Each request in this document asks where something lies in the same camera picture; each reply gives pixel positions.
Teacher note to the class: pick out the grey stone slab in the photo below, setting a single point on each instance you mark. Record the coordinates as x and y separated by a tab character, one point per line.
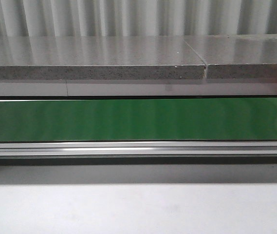
98	58
237	56

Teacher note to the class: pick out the white base panel under slabs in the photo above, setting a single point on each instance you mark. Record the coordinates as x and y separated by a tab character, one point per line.
74	88

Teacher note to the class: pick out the grey stone slab left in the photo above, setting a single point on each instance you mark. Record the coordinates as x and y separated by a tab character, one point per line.
98	58

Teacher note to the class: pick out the white corrugated wall panel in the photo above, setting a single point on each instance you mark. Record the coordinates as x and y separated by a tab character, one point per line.
137	17

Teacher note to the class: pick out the aluminium conveyor side rail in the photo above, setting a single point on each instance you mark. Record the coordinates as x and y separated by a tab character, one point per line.
144	149

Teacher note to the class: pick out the grey stone slab right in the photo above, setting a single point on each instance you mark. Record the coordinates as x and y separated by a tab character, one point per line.
237	56

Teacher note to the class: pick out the green conveyor belt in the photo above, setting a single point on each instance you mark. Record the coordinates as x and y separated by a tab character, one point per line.
139	119

